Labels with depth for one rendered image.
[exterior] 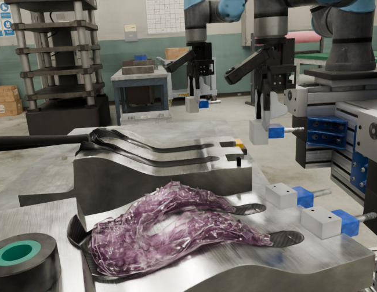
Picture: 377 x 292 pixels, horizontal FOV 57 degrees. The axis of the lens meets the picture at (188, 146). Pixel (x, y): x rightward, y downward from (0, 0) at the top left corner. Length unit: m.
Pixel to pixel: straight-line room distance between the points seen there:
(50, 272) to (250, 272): 0.22
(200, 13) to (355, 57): 0.51
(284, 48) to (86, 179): 0.52
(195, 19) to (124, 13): 6.06
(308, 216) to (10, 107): 7.03
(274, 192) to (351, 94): 0.64
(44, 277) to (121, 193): 0.39
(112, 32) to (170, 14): 1.20
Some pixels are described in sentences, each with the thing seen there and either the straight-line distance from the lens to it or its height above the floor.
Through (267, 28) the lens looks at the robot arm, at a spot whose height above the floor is 1.17.
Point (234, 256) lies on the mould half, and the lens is 0.44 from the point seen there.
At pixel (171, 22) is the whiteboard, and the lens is 7.24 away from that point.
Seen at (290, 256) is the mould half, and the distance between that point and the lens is 0.52.
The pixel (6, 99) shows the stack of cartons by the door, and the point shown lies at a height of 0.32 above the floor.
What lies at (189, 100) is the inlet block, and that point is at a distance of 1.24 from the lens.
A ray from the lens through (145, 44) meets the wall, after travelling 7.22.
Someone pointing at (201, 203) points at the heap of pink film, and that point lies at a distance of 0.57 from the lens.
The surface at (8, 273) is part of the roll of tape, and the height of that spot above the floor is 0.95.
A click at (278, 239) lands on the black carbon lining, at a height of 0.85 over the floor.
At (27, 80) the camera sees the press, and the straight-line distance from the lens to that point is 4.89.
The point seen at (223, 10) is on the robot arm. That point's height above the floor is 1.24.
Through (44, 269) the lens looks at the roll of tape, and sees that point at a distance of 0.40.
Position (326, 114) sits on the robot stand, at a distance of 1.20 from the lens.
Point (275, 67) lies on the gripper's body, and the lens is 0.82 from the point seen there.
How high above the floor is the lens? 1.15
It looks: 17 degrees down
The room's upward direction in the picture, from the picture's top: 3 degrees counter-clockwise
